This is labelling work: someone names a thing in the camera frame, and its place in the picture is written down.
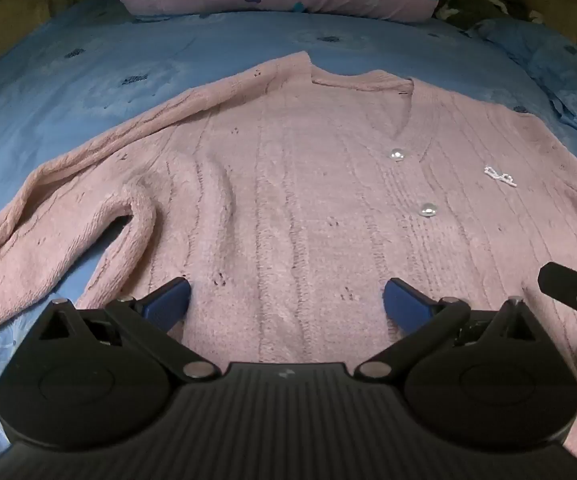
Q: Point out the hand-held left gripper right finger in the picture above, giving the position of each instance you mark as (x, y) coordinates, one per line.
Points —
(406, 305)

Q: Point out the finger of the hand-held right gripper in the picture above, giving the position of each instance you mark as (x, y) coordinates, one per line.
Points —
(566, 285)

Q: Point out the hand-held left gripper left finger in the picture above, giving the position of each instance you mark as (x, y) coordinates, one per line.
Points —
(168, 305)

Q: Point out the pink knitted cardigan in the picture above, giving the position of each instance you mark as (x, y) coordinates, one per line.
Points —
(293, 185)

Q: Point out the blue dandelion print bedsheet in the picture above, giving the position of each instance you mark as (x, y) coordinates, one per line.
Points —
(68, 110)

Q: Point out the blue pillow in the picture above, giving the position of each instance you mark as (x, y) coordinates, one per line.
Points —
(543, 60)

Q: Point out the dark patterned cloth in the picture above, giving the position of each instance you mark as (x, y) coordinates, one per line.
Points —
(478, 5)

